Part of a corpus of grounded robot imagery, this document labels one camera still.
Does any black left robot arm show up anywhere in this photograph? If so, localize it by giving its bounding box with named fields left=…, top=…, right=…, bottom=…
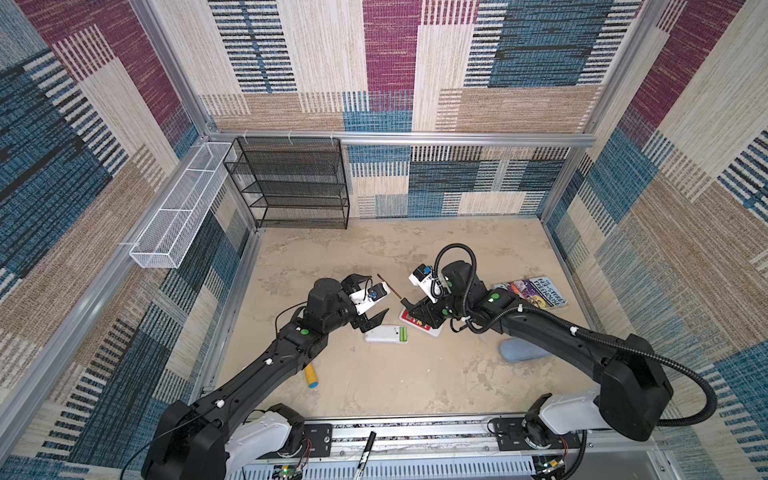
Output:
left=140, top=274, right=392, bottom=479

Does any red white remote control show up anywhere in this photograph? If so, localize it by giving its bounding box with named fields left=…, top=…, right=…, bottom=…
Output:
left=399, top=309, right=442, bottom=338

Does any yellow toy shovel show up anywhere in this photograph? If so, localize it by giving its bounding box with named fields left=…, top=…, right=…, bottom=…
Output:
left=304, top=363, right=319, bottom=389

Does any colourful magazine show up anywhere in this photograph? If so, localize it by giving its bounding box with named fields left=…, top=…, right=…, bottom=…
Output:
left=493, top=277, right=567, bottom=309

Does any white mesh wall basket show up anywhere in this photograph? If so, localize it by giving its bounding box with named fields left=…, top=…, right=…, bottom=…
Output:
left=129, top=142, right=231, bottom=269

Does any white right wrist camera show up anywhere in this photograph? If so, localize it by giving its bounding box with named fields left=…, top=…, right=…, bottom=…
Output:
left=409, top=264, right=443, bottom=303

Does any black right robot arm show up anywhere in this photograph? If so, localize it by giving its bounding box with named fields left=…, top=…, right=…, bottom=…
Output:
left=401, top=243, right=718, bottom=449

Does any black marker pen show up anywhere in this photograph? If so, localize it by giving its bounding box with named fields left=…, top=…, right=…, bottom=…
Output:
left=353, top=431, right=377, bottom=480

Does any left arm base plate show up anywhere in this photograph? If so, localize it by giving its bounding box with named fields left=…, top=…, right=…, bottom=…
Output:
left=285, top=423, right=333, bottom=459

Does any black yellow screwdriver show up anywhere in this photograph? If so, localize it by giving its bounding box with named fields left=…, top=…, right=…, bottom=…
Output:
left=377, top=273, right=404, bottom=300

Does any black wire shelf rack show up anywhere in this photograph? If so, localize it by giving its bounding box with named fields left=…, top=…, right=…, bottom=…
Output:
left=223, top=137, right=351, bottom=229

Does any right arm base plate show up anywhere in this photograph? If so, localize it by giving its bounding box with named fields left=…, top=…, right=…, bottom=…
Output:
left=486, top=416, right=582, bottom=451

